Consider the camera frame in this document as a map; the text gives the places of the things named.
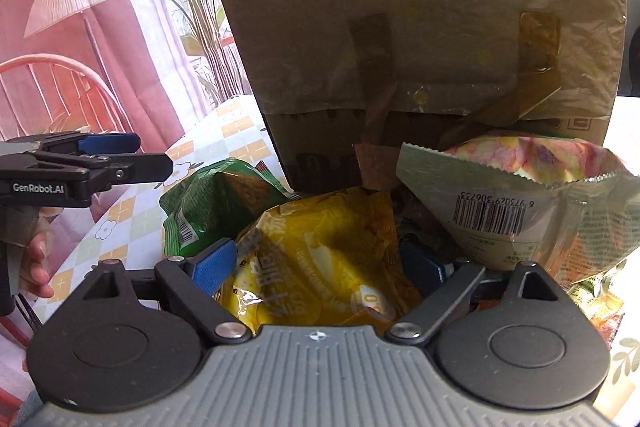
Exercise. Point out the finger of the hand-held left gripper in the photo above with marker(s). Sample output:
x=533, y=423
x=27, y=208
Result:
x=135, y=169
x=107, y=143

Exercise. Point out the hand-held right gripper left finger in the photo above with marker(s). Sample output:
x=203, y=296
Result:
x=215, y=264

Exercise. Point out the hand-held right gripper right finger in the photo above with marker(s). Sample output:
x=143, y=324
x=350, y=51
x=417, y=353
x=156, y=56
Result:
x=425, y=269

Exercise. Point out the pale green snack packet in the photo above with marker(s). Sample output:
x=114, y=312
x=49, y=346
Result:
x=490, y=187

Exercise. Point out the yellow snack packet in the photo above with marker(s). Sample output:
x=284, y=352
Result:
x=320, y=247

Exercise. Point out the brown paper bag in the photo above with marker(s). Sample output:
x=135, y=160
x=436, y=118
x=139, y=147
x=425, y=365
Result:
x=400, y=32

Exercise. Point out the person's left hand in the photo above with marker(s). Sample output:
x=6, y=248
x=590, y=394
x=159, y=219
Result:
x=37, y=264

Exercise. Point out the checkered flower tablecloth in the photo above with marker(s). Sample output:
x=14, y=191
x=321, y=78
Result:
x=130, y=217

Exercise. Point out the dark green snack packet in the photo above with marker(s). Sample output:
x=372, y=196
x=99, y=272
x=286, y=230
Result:
x=215, y=202

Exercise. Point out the printed backdrop cloth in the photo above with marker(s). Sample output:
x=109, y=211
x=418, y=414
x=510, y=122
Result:
x=125, y=57

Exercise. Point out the orange green snack packet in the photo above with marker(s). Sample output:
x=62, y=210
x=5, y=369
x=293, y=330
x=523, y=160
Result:
x=600, y=307

